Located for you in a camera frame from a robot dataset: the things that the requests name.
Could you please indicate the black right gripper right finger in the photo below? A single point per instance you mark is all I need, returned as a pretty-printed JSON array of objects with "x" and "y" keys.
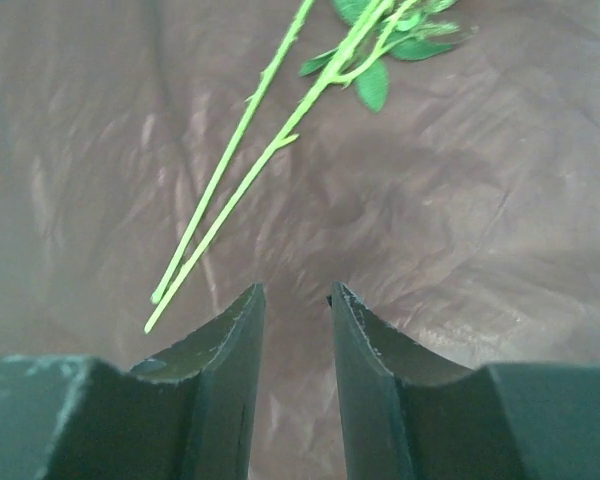
[{"x": 409, "y": 413}]

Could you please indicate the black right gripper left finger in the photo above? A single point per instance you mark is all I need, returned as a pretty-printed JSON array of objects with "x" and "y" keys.
[{"x": 185, "y": 412}]

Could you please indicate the dark red wrapping paper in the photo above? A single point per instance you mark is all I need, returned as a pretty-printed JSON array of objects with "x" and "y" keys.
[{"x": 467, "y": 212}]

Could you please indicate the pink flower bouquet green leaves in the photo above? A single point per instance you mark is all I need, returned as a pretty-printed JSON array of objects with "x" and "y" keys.
[{"x": 407, "y": 31}]

